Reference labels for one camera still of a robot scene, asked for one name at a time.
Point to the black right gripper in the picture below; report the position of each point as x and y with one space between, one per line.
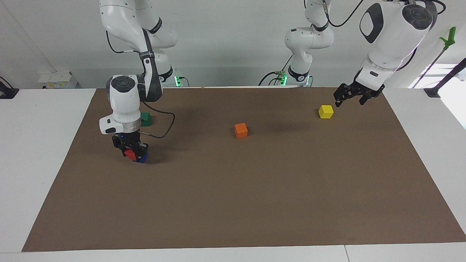
129 140

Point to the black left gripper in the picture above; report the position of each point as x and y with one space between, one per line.
358 89

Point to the red wooden block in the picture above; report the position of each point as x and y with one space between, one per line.
130 154

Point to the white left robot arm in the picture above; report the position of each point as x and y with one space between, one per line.
389 36

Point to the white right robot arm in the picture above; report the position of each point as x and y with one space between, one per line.
123 102

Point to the blue wooden block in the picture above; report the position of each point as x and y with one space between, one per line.
143 159

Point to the yellow wooden block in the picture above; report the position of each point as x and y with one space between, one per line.
326 111

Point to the green wooden block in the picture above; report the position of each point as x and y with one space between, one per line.
146 119

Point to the orange wooden block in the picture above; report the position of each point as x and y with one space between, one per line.
241 130

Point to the black pole with base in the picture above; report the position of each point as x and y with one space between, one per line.
433 91

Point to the brown table mat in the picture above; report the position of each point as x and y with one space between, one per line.
233 189

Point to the green-tipped thin rod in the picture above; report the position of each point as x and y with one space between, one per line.
449 38

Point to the black table clamp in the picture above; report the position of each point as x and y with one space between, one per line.
7 91

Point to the white wall power strip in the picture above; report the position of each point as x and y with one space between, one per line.
58 79

